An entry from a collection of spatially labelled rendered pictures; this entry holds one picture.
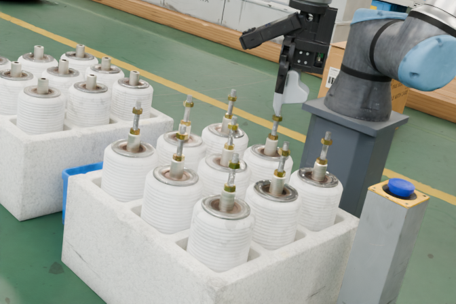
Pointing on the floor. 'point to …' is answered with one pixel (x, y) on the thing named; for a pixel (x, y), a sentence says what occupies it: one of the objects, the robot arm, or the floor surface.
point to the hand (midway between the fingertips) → (275, 106)
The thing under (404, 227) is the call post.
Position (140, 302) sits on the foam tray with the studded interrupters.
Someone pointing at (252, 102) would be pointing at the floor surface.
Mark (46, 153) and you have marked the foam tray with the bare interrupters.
